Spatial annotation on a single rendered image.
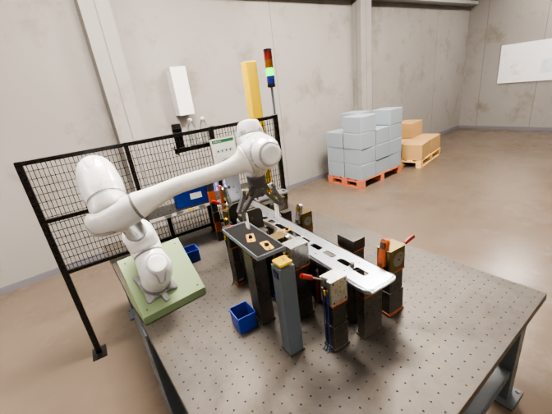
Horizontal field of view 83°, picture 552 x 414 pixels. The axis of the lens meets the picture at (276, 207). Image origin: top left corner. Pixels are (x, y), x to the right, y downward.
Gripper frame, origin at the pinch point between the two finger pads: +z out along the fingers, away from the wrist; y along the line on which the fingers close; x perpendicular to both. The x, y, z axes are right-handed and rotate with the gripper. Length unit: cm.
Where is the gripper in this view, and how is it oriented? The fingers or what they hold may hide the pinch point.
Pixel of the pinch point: (263, 221)
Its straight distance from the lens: 130.3
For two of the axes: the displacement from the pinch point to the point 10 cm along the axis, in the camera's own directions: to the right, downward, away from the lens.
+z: 1.2, 9.2, 3.7
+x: -4.1, -2.9, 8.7
